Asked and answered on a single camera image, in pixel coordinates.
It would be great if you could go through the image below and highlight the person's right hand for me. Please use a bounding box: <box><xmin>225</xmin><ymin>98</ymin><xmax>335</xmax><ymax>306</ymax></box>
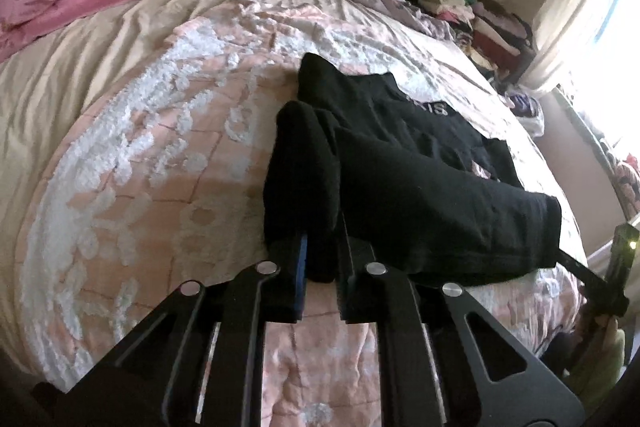
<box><xmin>592</xmin><ymin>314</ymin><xmax>626</xmax><ymax>358</ymax></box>

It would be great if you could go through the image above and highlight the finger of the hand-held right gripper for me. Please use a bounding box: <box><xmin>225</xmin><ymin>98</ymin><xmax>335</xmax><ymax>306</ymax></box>
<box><xmin>556</xmin><ymin>248</ymin><xmax>630</xmax><ymax>315</ymax></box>

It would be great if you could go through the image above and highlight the white plastic bag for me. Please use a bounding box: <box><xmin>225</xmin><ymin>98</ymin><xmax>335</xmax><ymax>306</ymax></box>
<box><xmin>505</xmin><ymin>92</ymin><xmax>546</xmax><ymax>138</ymax></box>

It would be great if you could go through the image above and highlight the cream curtain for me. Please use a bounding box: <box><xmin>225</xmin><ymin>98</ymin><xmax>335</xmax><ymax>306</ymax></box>
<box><xmin>520</xmin><ymin>0</ymin><xmax>626</xmax><ymax>92</ymax></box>

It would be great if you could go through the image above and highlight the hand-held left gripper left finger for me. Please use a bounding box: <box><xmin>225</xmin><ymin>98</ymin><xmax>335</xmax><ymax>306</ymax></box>
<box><xmin>32</xmin><ymin>232</ymin><xmax>308</xmax><ymax>427</ymax></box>

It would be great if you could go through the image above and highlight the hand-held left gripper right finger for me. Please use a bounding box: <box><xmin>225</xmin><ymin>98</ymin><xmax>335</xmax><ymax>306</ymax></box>
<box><xmin>336</xmin><ymin>227</ymin><xmax>586</xmax><ymax>427</ymax></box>

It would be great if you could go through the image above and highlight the pink floral bed cover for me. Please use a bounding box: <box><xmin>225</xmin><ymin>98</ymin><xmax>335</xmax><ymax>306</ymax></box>
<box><xmin>0</xmin><ymin>0</ymin><xmax>588</xmax><ymax>427</ymax></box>

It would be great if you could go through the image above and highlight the window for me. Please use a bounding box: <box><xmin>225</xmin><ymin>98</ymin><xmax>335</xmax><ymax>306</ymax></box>
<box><xmin>590</xmin><ymin>0</ymin><xmax>640</xmax><ymax>148</ymax></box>

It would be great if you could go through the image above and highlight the pile of folded clothes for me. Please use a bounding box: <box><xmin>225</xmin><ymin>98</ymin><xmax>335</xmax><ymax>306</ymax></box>
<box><xmin>417</xmin><ymin>0</ymin><xmax>536</xmax><ymax>82</ymax></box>

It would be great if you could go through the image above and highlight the black sweater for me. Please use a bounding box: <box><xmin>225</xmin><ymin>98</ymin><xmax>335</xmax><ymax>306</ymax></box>
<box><xmin>262</xmin><ymin>52</ymin><xmax>563</xmax><ymax>288</ymax></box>

